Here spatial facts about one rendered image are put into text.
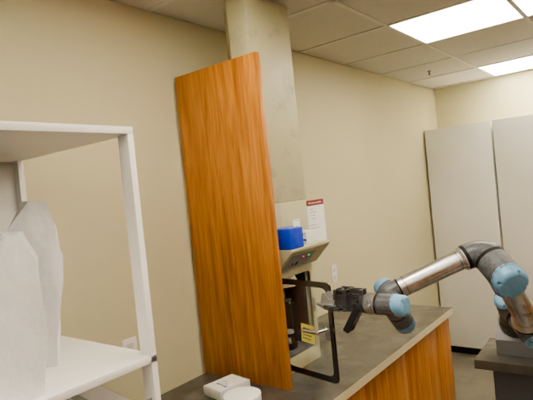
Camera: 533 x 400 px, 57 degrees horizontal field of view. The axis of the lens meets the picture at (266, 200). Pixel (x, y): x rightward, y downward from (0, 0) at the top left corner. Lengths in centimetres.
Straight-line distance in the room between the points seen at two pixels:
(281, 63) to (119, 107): 76
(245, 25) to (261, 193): 73
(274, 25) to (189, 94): 50
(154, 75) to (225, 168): 55
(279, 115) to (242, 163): 33
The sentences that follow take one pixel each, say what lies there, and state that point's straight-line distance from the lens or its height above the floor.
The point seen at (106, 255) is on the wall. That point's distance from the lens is 212.
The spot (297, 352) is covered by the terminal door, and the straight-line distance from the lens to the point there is 219.
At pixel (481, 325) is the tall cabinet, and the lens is 520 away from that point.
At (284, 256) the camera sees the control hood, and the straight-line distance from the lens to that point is 212.
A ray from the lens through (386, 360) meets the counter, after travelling 248.
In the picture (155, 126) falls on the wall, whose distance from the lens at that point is 233.
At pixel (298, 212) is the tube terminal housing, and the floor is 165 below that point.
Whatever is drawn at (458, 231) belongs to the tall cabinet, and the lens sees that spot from 506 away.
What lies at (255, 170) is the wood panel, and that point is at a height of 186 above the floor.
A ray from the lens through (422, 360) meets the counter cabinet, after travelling 296.
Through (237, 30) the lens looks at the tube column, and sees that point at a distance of 229.
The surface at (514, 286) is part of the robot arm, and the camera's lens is 193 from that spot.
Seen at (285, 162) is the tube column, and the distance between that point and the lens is 230.
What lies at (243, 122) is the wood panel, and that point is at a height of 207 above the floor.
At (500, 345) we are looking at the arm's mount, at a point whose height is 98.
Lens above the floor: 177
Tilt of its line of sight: 1 degrees down
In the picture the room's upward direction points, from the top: 6 degrees counter-clockwise
